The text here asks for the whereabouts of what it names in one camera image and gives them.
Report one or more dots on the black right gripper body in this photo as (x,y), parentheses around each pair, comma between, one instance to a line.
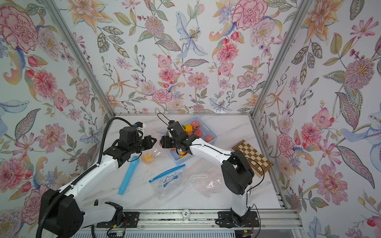
(171,143)

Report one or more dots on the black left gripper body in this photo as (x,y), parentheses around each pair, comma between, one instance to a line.
(140,145)

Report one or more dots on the clear pink-zipper zip bag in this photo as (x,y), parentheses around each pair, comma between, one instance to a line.
(160,154)

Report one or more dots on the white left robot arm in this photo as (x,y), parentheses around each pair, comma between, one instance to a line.
(61,210)

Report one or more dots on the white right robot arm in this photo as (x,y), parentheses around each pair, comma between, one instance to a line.
(236,170)

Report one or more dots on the yellow peach in basket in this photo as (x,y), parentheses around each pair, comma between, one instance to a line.
(188,129)

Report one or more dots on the yellow red peach front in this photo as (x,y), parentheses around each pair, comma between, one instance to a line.
(183,154)

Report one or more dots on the red peach with green stem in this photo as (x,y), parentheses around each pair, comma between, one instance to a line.
(198,133)

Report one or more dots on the pink peach in basket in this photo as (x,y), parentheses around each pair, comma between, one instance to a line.
(195,125)

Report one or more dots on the clear blue-zipper zip bag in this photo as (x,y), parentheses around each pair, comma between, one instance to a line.
(169,183)

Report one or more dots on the crumpled clear pink bag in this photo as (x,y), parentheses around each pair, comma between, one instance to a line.
(206,178)

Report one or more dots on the blue toy microphone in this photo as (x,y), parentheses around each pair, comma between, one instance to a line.
(128,175)

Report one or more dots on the light blue perforated basket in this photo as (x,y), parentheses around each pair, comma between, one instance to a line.
(208,136)

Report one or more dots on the wooden chessboard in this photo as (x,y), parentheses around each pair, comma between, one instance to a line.
(259,163)

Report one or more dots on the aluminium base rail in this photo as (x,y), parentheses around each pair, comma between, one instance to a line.
(263,223)

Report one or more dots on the aluminium left corner post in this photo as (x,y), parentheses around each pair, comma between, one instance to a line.
(58,19)

